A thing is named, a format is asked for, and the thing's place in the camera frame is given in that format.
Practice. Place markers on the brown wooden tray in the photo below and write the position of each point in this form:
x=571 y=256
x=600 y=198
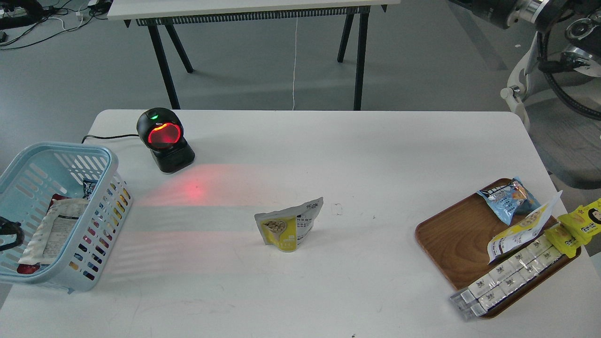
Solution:
x=456 y=241

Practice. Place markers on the red snack pack in basket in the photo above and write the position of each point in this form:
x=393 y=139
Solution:
x=30 y=269

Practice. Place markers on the yellow snack packet far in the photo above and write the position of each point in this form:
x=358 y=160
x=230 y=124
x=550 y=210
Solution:
x=584 y=222

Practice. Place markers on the white snack strip lower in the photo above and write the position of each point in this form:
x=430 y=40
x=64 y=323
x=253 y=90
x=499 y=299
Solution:
x=475 y=309

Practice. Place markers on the white snack strip upper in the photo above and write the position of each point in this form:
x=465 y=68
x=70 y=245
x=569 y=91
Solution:
x=508 y=276

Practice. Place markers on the white grey pouch in basket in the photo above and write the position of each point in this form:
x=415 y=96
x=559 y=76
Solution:
x=53 y=232

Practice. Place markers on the black barcode scanner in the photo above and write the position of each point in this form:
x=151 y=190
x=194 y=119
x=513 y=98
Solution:
x=162 y=132

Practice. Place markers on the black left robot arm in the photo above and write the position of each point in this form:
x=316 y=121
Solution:
x=11 y=228

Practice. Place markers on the blue snack bag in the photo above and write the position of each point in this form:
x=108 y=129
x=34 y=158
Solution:
x=509 y=199

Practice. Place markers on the white snack strip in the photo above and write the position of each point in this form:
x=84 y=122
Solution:
x=475 y=309
x=508 y=276

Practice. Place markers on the dark blue pack in basket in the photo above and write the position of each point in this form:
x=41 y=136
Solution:
x=88 y=188

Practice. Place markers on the yellow snack packet near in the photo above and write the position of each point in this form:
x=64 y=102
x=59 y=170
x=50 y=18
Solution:
x=564 y=240

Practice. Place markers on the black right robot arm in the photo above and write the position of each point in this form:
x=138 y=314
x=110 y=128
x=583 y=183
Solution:
x=567 y=39

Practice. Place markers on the yellow snack packet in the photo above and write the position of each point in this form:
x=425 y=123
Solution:
x=564 y=240
x=584 y=222

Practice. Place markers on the yellow white snack pouch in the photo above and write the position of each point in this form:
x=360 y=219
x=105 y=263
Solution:
x=286 y=229
x=525 y=230

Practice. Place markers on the light blue plastic basket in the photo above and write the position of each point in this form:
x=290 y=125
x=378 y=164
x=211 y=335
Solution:
x=27 y=186

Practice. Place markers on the white background table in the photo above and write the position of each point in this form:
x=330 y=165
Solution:
x=168 y=13

